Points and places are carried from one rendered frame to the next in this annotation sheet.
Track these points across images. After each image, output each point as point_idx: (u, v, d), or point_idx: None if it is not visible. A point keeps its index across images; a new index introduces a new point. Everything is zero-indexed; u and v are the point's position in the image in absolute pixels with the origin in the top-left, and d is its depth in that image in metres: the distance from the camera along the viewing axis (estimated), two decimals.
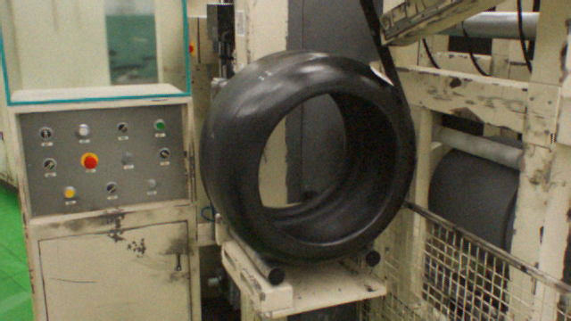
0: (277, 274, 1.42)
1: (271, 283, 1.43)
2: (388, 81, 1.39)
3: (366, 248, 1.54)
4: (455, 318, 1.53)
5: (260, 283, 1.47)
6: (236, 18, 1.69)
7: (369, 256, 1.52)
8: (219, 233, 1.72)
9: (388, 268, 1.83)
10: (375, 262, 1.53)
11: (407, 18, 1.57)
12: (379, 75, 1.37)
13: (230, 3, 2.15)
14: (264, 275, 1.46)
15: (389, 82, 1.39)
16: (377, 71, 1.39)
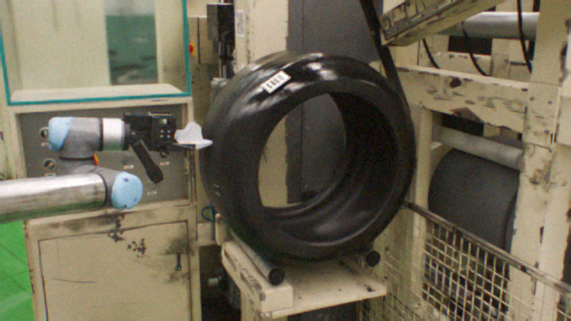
0: (279, 279, 1.43)
1: (275, 269, 1.42)
2: (284, 79, 1.29)
3: None
4: (455, 318, 1.53)
5: (260, 283, 1.47)
6: (236, 18, 1.69)
7: (376, 253, 1.52)
8: (219, 233, 1.72)
9: (388, 268, 1.83)
10: (370, 261, 1.52)
11: (407, 18, 1.57)
12: (273, 89, 1.28)
13: (230, 3, 2.15)
14: (270, 261, 1.46)
15: (285, 79, 1.29)
16: (268, 83, 1.30)
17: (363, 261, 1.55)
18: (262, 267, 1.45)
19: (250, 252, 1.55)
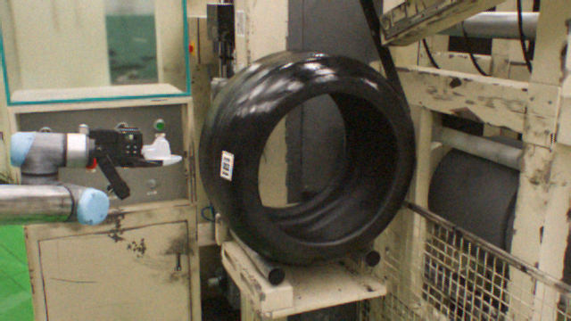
0: (279, 275, 1.43)
1: (268, 278, 1.42)
2: (230, 160, 1.29)
3: (365, 249, 1.54)
4: (455, 318, 1.53)
5: (260, 283, 1.47)
6: (236, 18, 1.69)
7: (368, 257, 1.52)
8: (219, 233, 1.72)
9: (388, 268, 1.83)
10: (376, 262, 1.53)
11: (407, 18, 1.57)
12: (230, 176, 1.29)
13: (230, 3, 2.15)
14: (262, 269, 1.46)
15: (231, 160, 1.29)
16: (224, 171, 1.31)
17: None
18: None
19: None
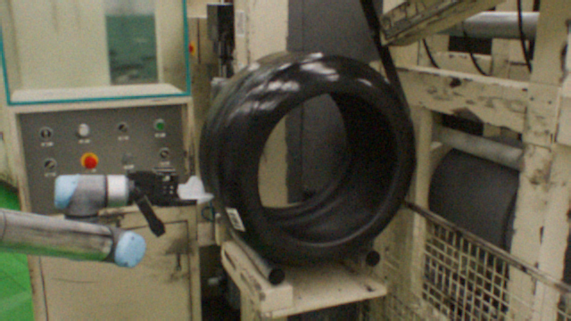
0: (280, 276, 1.43)
1: (269, 273, 1.42)
2: (235, 215, 1.33)
3: (367, 248, 1.54)
4: (455, 318, 1.53)
5: (260, 283, 1.47)
6: (236, 18, 1.69)
7: (369, 256, 1.52)
8: (219, 233, 1.72)
9: (388, 268, 1.83)
10: (375, 262, 1.53)
11: (407, 18, 1.57)
12: (242, 226, 1.34)
13: (230, 3, 2.15)
14: (265, 264, 1.46)
15: (235, 214, 1.33)
16: (235, 224, 1.35)
17: None
18: (262, 273, 1.46)
19: (250, 258, 1.55)
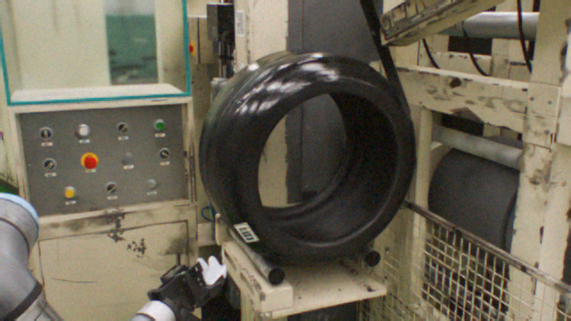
0: (275, 279, 1.42)
1: (284, 274, 1.43)
2: (247, 227, 1.35)
3: None
4: (455, 318, 1.53)
5: (260, 283, 1.47)
6: (236, 18, 1.69)
7: (379, 258, 1.53)
8: (219, 233, 1.72)
9: (388, 268, 1.83)
10: (371, 258, 1.52)
11: (407, 18, 1.57)
12: (256, 237, 1.37)
13: (230, 3, 2.15)
14: None
15: (247, 226, 1.35)
16: (247, 238, 1.38)
17: (360, 255, 1.54)
18: (275, 261, 1.46)
19: None
